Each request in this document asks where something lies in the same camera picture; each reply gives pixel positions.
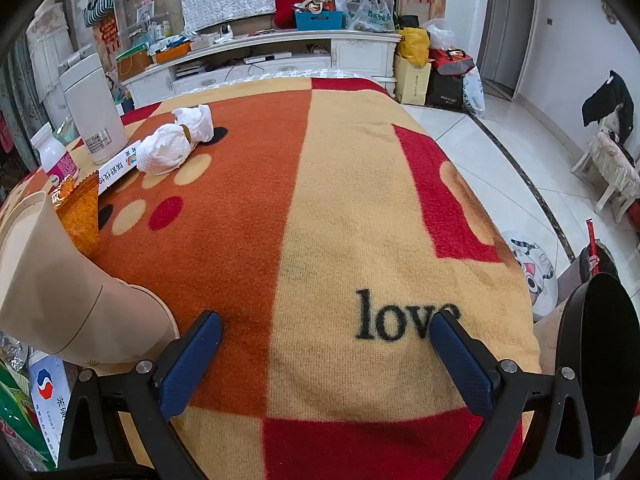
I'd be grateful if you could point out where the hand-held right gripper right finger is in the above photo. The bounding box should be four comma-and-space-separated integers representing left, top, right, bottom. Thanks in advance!
430, 310, 608, 480

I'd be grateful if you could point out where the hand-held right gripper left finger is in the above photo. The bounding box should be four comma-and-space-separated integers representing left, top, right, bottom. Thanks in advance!
59, 310, 223, 480

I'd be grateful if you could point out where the green red snack packet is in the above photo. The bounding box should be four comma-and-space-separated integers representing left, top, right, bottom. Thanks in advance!
0, 360, 56, 471

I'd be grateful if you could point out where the orange snack packet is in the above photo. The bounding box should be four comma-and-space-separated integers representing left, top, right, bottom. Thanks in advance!
50, 170, 101, 256

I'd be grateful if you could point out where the white orange medicine box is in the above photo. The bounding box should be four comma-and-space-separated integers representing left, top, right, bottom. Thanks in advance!
95, 137, 151, 196

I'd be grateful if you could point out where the white tissue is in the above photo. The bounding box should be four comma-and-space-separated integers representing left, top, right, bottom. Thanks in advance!
135, 122, 197, 177
171, 104, 215, 145

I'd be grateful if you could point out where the white box red blue logo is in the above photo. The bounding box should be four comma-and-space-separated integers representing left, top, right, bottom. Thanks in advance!
27, 350, 81, 466

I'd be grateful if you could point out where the beige paper cup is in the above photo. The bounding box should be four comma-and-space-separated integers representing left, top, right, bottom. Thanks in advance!
0, 191, 181, 367

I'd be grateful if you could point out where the long red packet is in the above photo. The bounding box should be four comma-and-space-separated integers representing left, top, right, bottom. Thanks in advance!
585, 218, 601, 276

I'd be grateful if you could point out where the waste bin with black liner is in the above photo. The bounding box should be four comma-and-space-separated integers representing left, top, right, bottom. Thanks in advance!
577, 242, 621, 286

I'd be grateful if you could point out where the silver foil packet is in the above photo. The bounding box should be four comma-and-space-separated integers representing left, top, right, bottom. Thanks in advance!
0, 332, 31, 371

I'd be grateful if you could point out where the printed orange red blanket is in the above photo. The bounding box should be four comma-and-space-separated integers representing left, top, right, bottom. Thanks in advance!
0, 76, 543, 480

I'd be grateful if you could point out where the white pill bottle pink label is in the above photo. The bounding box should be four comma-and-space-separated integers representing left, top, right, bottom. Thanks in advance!
31, 122, 80, 193

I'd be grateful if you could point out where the white chair floral cushion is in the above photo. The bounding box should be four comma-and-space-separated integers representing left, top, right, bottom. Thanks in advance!
572, 132, 640, 221

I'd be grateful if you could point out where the white patterned bag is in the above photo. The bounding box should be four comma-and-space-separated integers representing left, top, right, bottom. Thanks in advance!
462, 67, 486, 116

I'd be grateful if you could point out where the black shopping bag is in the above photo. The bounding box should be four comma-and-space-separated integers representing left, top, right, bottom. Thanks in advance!
425, 67, 466, 111

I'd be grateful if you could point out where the white insulated bottle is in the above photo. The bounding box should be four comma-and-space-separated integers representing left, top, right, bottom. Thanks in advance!
59, 52, 130, 165

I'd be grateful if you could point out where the cream cardboard box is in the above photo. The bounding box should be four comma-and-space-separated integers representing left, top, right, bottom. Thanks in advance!
393, 55, 432, 107

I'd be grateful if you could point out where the black jacket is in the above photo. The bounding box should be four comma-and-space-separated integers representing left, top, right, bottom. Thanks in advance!
581, 71, 635, 146

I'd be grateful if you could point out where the red gift bag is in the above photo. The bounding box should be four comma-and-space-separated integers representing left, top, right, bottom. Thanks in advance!
429, 47, 476, 77

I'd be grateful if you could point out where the yellow bag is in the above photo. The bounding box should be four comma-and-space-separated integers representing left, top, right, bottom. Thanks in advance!
397, 27, 431, 67

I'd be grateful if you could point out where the white television cabinet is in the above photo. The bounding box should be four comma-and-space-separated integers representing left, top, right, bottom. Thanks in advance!
122, 27, 403, 111

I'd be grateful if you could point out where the clear plastic bag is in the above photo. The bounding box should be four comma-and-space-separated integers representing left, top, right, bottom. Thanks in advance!
425, 18, 456, 51

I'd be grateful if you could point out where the white plastic bag green print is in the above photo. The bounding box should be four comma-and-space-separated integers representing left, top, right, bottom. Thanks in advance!
346, 0, 391, 32

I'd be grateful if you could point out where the blue plastic basket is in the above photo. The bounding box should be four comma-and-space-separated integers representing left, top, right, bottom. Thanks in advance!
295, 10, 346, 31

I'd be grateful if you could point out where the striped tote bag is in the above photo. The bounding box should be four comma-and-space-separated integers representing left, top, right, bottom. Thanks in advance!
82, 0, 116, 28

